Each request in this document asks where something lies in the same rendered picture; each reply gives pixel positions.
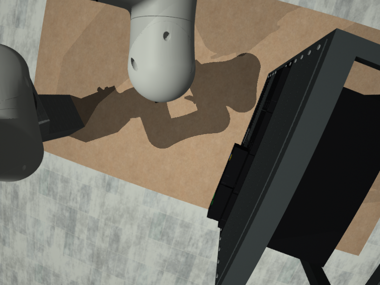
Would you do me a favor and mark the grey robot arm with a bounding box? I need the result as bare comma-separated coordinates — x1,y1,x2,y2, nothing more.
0,0,197,182

